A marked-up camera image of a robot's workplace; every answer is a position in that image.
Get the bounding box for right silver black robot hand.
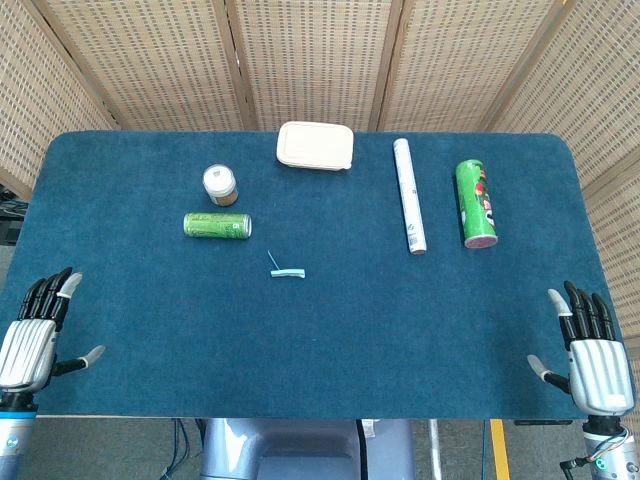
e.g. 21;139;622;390
527;280;636;417

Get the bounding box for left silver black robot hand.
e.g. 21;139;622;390
0;266;107;401

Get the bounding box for yellow floor tape strip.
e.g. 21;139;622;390
489;419;512;480

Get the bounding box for dark equipment behind screen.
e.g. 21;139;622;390
0;183;27;247

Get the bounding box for white table leg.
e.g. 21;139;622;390
427;419;442;480

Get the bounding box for green chips canister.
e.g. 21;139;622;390
453;159;501;251

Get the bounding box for green drink can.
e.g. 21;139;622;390
182;212;254;241

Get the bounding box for small jar with white lid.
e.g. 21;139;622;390
201;164;240;207

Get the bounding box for white rolled paper tube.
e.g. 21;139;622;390
392;138;429;257

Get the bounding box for dark blue table mat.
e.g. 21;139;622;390
0;130;638;420

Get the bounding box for blue-grey robot torso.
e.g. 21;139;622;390
198;417;417;480

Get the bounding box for cream plastic lunch box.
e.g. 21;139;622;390
275;121;356;174

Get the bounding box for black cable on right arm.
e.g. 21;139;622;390
561;433;629;472

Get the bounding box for blue cable under table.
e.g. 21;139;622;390
160;418;197;480

